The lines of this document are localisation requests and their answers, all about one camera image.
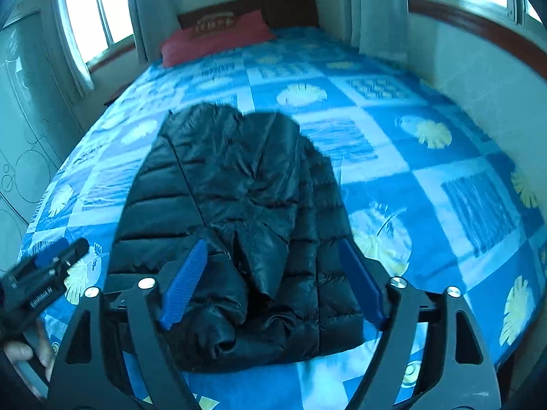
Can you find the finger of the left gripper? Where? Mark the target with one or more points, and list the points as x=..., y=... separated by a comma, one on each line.
x=26, y=273
x=48, y=251

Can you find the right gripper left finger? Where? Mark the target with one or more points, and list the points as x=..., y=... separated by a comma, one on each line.
x=90, y=372

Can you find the black quilted puffer jacket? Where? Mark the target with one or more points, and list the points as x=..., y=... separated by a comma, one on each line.
x=267, y=204

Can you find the person's left hand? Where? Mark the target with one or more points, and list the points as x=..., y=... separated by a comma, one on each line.
x=19, y=353

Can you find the blue patterned bed sheet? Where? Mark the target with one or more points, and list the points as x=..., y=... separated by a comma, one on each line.
x=427, y=192

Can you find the white sliding wardrobe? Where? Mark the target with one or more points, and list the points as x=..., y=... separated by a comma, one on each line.
x=38, y=131

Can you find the wooden nightstand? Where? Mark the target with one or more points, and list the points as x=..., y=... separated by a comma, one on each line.
x=113, y=97

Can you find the grey curtain left of window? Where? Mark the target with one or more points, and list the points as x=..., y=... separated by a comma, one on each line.
x=71, y=71

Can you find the left window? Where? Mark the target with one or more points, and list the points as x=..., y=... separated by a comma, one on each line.
x=100, y=27

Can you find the grey curtain beside headboard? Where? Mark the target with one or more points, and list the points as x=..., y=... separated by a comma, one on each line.
x=153, y=22

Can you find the brown embroidered cushion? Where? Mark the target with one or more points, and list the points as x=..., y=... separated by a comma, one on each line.
x=213, y=23

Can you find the red pillow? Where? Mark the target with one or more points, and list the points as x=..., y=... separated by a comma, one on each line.
x=180, y=47

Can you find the grey curtain right side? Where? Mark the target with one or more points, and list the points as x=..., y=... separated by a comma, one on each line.
x=380, y=28

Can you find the dark wooden headboard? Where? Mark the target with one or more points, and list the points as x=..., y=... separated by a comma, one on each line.
x=277, y=14

